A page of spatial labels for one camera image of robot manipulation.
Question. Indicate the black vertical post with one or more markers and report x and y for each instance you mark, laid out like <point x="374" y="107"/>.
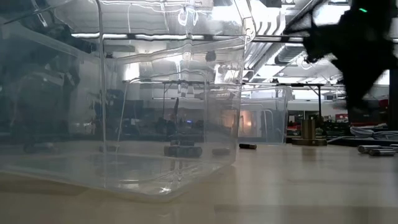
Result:
<point x="393" y="99"/>

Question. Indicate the black overhead camera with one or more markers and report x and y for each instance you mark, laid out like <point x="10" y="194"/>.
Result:
<point x="211" y="56"/>

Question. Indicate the red box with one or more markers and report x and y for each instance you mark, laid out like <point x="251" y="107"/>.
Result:
<point x="342" y="117"/>

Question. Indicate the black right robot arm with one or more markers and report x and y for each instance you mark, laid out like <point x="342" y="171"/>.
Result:
<point x="392" y="28"/>

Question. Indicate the silver black battery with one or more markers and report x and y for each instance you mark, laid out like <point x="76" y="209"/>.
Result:
<point x="394" y="146"/>
<point x="368" y="148"/>
<point x="382" y="152"/>

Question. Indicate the black flat platform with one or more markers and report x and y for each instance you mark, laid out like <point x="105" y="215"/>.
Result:
<point x="342" y="141"/>

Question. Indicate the dark computer monitor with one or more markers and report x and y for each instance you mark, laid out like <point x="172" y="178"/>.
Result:
<point x="367" y="116"/>

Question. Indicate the overhead light bar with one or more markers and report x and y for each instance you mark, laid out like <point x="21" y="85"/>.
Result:
<point x="280" y="39"/>

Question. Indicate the brass cylinder stand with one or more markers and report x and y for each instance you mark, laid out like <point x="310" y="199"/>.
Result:
<point x="308" y="129"/>

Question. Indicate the clear plastic storage bin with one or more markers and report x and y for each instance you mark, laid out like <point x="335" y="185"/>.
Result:
<point x="140" y="174"/>
<point x="273" y="124"/>

